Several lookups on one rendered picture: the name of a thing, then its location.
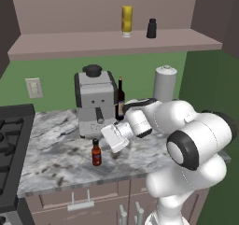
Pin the red hot sauce bottle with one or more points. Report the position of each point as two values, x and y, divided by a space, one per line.
96 154

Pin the yellow bottle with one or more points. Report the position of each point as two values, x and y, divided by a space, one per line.
127 20

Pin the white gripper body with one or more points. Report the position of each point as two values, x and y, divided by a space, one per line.
114 137

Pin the brown drawer front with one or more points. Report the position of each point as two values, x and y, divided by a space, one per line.
77 196

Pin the white cylindrical canister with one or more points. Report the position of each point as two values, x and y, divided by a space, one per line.
165 84

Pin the white wall outlet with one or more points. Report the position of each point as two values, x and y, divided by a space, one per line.
34 87

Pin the grey espresso machine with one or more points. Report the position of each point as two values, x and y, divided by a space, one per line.
95 101

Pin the black pepper shaker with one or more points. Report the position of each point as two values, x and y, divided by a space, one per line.
151 28

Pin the open cabinet shelf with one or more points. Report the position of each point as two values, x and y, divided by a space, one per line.
112 42

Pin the black stove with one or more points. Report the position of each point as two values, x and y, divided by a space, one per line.
12 160

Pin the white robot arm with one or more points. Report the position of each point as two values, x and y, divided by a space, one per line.
193 147

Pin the dark wine bottle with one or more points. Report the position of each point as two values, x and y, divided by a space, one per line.
120 101

